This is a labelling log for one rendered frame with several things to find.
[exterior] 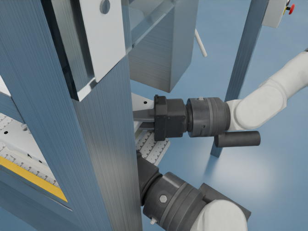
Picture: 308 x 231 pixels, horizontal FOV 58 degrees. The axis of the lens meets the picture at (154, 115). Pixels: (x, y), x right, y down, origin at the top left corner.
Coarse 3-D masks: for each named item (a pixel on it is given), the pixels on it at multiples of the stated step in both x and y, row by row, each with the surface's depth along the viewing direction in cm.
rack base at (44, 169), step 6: (138, 132) 64; (144, 132) 66; (138, 138) 63; (6, 150) 61; (18, 156) 60; (24, 156) 59; (24, 162) 60; (30, 162) 58; (36, 162) 58; (36, 168) 59; (42, 168) 57; (48, 168) 57; (48, 174) 58
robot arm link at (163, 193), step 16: (144, 160) 50; (144, 176) 48; (160, 176) 51; (176, 176) 49; (144, 192) 48; (160, 192) 46; (176, 192) 46; (144, 208) 47; (160, 208) 45; (160, 224) 46
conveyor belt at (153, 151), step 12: (0, 120) 76; (12, 120) 76; (0, 144) 70; (144, 144) 70; (156, 144) 70; (168, 144) 72; (144, 156) 68; (156, 156) 69; (24, 168) 66; (48, 180) 64
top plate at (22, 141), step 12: (132, 96) 65; (132, 108) 62; (144, 108) 62; (0, 132) 58; (12, 132) 58; (24, 132) 58; (12, 144) 56; (24, 144) 56; (36, 144) 56; (36, 156) 54
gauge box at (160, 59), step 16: (192, 0) 45; (176, 16) 41; (192, 16) 48; (160, 32) 44; (176, 32) 44; (192, 32) 51; (144, 48) 47; (160, 48) 46; (176, 48) 46; (192, 48) 55; (144, 64) 50; (160, 64) 48; (176, 64) 49; (144, 80) 53; (160, 80) 51; (176, 80) 53
